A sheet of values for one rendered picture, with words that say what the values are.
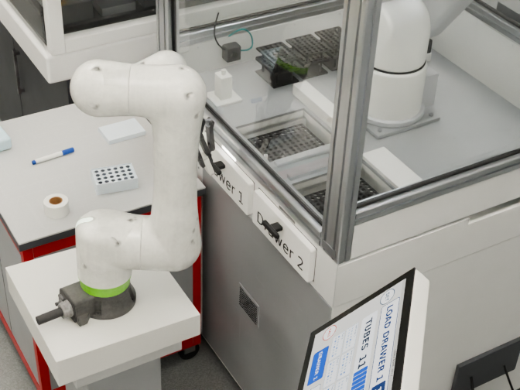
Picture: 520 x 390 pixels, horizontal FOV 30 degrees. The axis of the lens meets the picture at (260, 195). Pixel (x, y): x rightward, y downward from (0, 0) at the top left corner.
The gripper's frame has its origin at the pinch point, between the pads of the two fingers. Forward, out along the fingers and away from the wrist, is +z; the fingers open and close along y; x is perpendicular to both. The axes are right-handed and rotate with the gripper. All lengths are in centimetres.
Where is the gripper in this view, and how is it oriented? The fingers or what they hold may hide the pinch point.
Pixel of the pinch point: (206, 163)
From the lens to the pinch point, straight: 273.0
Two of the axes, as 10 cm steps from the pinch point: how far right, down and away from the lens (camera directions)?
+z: 2.6, 6.6, 7.1
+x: 5.0, 5.4, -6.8
